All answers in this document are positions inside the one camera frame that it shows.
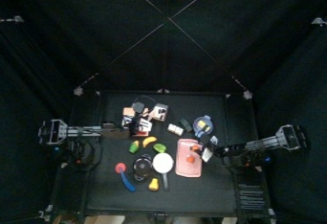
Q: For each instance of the green yellow toy vegetable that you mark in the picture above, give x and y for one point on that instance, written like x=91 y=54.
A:
x=134 y=147

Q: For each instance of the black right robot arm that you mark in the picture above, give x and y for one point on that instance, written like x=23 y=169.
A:
x=260 y=145

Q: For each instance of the silver frame corner bracket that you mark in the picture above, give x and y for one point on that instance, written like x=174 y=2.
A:
x=318 y=20
x=248 y=94
x=78 y=90
x=17 y=19

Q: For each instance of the small orange tan box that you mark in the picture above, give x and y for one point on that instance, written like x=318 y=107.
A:
x=128 y=111

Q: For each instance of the small red toy box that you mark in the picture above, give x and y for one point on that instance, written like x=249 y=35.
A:
x=142 y=134

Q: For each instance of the white text label sticker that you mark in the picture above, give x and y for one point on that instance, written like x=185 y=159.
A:
x=252 y=197

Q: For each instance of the orange toy carrot piece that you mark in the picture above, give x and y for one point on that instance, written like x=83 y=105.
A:
x=196 y=147

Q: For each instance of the black pot lid with knob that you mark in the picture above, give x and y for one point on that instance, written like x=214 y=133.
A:
x=142 y=167

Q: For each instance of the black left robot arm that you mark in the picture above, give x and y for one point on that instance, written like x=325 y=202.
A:
x=85 y=131

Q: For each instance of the yellow toy banana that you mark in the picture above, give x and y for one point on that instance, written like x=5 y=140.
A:
x=149 y=141

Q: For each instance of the blue grey toy bowl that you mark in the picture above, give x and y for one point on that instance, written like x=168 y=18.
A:
x=197 y=119

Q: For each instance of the white toy knife block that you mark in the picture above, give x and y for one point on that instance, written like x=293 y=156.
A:
x=162 y=114

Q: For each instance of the yellow toy bell pepper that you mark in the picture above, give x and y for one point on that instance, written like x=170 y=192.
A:
x=154 y=184

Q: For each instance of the red blue toy ladle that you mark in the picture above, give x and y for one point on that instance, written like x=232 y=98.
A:
x=128 y=181

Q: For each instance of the white printed toy box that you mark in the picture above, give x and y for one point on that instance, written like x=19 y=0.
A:
x=146 y=124

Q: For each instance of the pink cutting board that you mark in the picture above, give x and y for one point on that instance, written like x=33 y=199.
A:
x=184 y=167

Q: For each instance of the lime green toy vegetable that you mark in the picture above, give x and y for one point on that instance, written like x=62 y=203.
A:
x=160 y=147

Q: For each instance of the white striped toy carton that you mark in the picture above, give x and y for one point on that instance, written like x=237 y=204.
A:
x=128 y=121

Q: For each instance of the small white patterned block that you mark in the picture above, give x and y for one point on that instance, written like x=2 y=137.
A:
x=176 y=129

